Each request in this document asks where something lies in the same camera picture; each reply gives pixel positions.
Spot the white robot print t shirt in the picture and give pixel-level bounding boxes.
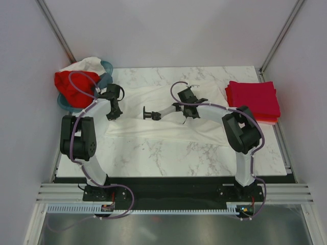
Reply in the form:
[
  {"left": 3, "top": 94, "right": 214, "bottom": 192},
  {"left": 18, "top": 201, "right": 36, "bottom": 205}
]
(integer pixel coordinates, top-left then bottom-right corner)
[{"left": 106, "top": 84, "right": 229, "bottom": 146}]

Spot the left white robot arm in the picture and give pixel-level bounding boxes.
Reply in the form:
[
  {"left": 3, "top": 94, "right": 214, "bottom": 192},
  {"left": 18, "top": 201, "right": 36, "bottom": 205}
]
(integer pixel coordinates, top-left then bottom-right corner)
[{"left": 60, "top": 84, "right": 125, "bottom": 201}]

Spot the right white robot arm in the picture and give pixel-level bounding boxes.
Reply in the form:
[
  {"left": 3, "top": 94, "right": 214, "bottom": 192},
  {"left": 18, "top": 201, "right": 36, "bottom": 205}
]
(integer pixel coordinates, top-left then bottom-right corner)
[{"left": 178, "top": 88, "right": 263, "bottom": 201}]

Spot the grey blue t shirt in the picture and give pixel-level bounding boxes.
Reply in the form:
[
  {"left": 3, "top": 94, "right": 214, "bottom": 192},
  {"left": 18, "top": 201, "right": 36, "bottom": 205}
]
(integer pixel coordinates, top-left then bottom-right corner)
[{"left": 97, "top": 73, "right": 113, "bottom": 89}]

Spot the teal laundry basket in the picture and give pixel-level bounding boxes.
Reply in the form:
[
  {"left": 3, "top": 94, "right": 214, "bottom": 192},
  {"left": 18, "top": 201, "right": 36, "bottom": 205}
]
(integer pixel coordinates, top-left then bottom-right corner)
[{"left": 54, "top": 57, "right": 113, "bottom": 113}]

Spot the plain white t shirt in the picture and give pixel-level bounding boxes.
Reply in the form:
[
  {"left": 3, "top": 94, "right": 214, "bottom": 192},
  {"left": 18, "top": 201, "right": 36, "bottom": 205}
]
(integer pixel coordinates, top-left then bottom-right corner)
[{"left": 59, "top": 57, "right": 106, "bottom": 76}]

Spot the folded magenta t shirt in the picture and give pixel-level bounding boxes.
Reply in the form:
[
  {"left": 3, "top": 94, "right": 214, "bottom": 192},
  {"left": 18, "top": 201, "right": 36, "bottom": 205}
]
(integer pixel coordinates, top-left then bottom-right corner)
[{"left": 225, "top": 81, "right": 281, "bottom": 118}]

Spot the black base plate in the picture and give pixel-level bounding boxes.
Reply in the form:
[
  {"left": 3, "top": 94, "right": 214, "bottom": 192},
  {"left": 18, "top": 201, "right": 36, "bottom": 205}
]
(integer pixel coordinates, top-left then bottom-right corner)
[{"left": 83, "top": 177, "right": 264, "bottom": 209}]

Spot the aluminium cross rail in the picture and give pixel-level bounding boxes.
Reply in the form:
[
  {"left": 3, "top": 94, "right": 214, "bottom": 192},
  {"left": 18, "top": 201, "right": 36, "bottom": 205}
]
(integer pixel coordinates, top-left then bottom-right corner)
[{"left": 36, "top": 183, "right": 313, "bottom": 204}]

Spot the left aluminium corner post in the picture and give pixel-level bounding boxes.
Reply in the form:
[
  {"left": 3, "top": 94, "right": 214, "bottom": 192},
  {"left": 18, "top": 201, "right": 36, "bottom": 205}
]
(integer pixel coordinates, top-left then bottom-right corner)
[{"left": 35, "top": 0, "right": 76, "bottom": 64}]

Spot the aluminium corner post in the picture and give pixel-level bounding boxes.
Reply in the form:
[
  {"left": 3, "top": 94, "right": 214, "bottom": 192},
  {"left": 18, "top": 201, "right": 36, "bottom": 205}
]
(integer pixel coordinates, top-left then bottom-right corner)
[
  {"left": 257, "top": 0, "right": 307, "bottom": 76},
  {"left": 35, "top": 0, "right": 76, "bottom": 64}
]

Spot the white slotted cable duct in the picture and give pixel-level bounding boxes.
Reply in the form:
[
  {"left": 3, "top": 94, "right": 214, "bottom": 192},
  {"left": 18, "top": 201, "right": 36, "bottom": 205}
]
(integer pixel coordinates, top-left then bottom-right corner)
[{"left": 46, "top": 202, "right": 254, "bottom": 215}]

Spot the right aluminium corner post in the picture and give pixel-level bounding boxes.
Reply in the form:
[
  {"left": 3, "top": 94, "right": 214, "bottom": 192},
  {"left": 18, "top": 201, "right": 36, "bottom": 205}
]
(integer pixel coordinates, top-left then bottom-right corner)
[{"left": 257, "top": 0, "right": 307, "bottom": 76}]

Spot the left aluminium side rail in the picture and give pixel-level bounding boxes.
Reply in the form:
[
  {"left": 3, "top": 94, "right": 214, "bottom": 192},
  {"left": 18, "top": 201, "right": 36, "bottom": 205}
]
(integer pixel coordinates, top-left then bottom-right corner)
[{"left": 23, "top": 110, "right": 67, "bottom": 244}]

